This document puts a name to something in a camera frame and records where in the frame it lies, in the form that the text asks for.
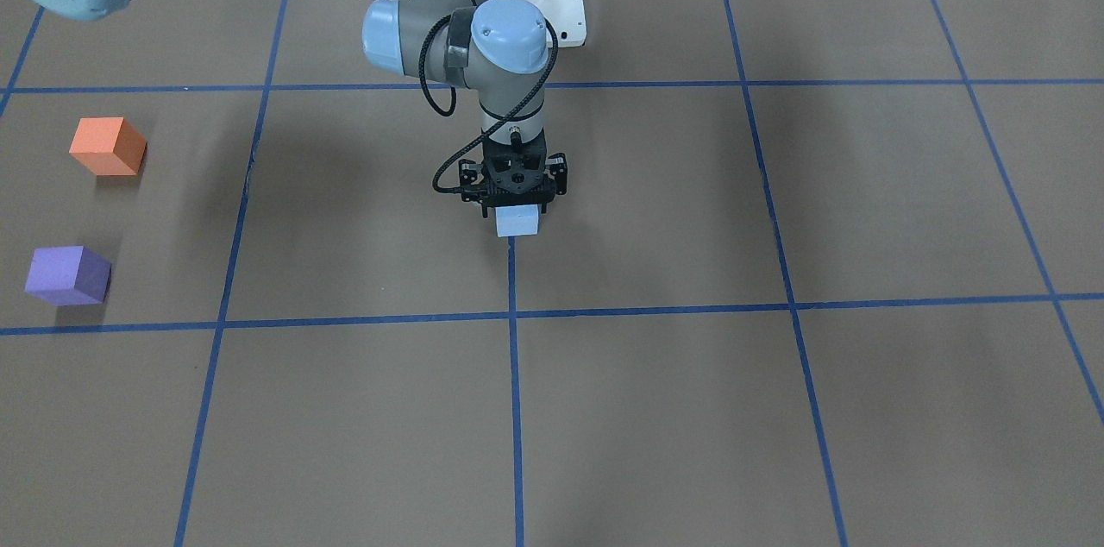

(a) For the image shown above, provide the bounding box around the orange foam block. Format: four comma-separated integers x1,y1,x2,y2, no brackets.
68,117,148,177

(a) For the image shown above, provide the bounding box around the purple foam block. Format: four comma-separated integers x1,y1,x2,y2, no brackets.
24,248,113,306

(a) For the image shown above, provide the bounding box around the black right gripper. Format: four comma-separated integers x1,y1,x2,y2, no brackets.
458,141,567,217

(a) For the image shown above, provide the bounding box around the light blue foam block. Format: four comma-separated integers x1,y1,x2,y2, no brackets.
493,204,542,239

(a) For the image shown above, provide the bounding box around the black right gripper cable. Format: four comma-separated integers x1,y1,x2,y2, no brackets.
418,12,560,196

